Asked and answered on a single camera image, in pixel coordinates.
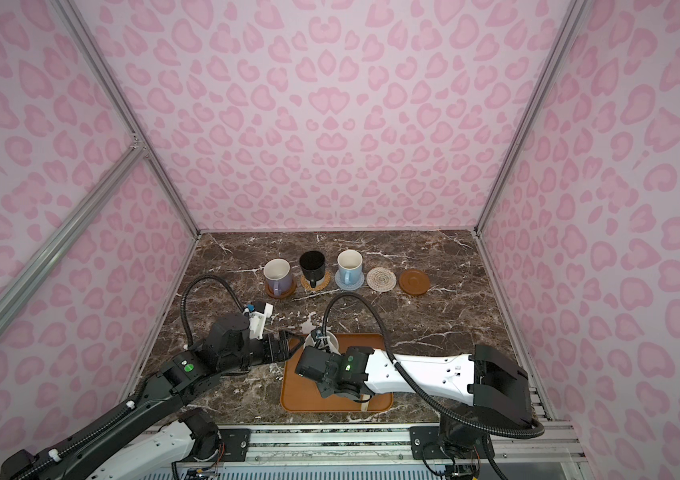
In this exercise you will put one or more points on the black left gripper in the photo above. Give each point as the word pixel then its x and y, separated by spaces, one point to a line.
pixel 273 351

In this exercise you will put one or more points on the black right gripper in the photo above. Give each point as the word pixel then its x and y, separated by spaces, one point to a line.
pixel 325 391

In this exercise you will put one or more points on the black ceramic mug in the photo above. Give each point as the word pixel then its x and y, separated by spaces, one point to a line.
pixel 313 265

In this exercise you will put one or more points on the light blue ceramic mug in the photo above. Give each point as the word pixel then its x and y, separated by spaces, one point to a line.
pixel 350 261

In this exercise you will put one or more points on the beige ceramic mug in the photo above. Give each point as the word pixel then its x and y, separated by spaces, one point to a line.
pixel 364 402

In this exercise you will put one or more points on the white speckled ceramic mug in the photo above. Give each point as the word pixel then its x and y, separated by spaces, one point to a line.
pixel 334 343

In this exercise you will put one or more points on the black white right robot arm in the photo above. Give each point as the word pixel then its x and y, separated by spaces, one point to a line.
pixel 478 396

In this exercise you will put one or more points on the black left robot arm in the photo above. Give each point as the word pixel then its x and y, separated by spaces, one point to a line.
pixel 177 383

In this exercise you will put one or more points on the brown wooden round coaster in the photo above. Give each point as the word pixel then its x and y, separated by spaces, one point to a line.
pixel 282 294

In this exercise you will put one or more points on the woven rattan round coaster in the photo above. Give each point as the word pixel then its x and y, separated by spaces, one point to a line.
pixel 319 286

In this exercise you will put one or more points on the blue-grey woven round coaster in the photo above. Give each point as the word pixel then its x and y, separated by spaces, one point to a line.
pixel 355 283

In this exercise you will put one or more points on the multicolour woven round coaster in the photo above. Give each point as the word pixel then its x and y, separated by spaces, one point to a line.
pixel 381 279

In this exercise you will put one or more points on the dark wooden round coaster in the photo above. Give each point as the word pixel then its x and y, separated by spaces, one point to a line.
pixel 414 282

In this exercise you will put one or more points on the orange wooden tray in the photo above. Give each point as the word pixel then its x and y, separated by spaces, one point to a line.
pixel 300 395

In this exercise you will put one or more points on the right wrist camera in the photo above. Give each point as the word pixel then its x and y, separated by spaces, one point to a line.
pixel 320 338

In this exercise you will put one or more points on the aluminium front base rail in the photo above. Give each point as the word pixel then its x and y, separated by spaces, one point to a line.
pixel 342 451

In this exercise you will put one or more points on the aluminium diagonal frame bar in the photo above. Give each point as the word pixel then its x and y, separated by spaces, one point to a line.
pixel 36 271

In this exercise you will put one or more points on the aluminium frame corner post left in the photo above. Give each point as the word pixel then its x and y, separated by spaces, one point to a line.
pixel 85 42

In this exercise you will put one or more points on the aluminium frame corner post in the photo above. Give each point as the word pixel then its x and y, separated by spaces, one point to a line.
pixel 576 16
pixel 85 42

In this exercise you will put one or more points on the aluminium frame corner post right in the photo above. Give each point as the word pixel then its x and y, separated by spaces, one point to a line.
pixel 576 16

